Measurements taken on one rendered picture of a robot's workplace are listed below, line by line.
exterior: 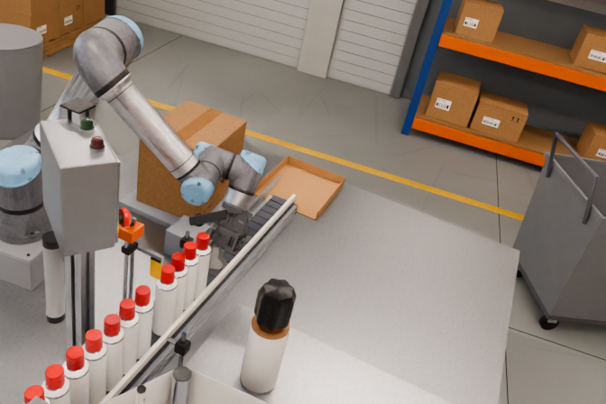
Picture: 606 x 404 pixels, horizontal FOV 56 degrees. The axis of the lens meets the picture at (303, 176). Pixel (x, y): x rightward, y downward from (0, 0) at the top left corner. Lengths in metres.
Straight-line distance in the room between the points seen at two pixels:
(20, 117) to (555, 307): 3.31
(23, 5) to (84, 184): 4.09
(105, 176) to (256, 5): 4.86
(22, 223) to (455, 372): 1.24
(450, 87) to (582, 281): 2.25
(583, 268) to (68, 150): 2.56
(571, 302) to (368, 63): 3.21
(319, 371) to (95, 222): 0.71
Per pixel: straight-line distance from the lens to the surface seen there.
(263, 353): 1.32
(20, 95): 3.93
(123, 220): 1.12
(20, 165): 1.61
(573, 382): 3.24
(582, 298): 3.27
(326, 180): 2.31
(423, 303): 1.88
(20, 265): 1.68
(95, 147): 1.04
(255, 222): 1.91
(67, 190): 1.03
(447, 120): 4.97
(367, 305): 1.79
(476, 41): 4.69
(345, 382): 1.50
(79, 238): 1.09
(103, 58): 1.39
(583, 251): 3.03
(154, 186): 1.93
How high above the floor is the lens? 2.01
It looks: 31 degrees down
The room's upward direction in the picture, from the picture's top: 13 degrees clockwise
